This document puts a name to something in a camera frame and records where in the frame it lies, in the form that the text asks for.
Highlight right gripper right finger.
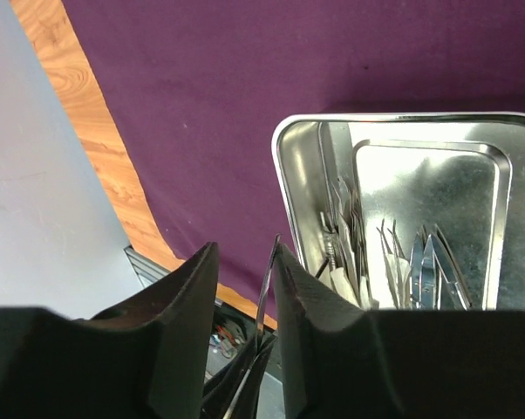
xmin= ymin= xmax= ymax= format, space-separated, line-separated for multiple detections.
xmin=274 ymin=245 xmax=525 ymax=418

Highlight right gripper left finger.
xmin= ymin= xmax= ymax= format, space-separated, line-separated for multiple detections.
xmin=0 ymin=242 xmax=219 ymax=418

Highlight thin steel tweezers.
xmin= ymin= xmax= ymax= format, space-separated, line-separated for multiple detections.
xmin=222 ymin=234 xmax=281 ymax=418

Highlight steel instrument tray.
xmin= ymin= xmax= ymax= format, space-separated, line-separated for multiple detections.
xmin=272 ymin=112 xmax=525 ymax=310

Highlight purple surgical wrap cloth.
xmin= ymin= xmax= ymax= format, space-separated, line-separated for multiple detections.
xmin=65 ymin=1 xmax=525 ymax=301

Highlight white gauze pad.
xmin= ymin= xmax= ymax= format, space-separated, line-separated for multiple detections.
xmin=330 ymin=255 xmax=414 ymax=311

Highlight steel scissors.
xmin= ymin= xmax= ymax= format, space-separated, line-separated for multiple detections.
xmin=409 ymin=224 xmax=473 ymax=311

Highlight steel forceps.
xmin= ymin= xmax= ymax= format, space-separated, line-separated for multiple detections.
xmin=317 ymin=177 xmax=409 ymax=289

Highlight red wire bundle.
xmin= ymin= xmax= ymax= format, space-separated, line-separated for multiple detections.
xmin=209 ymin=322 xmax=246 ymax=359

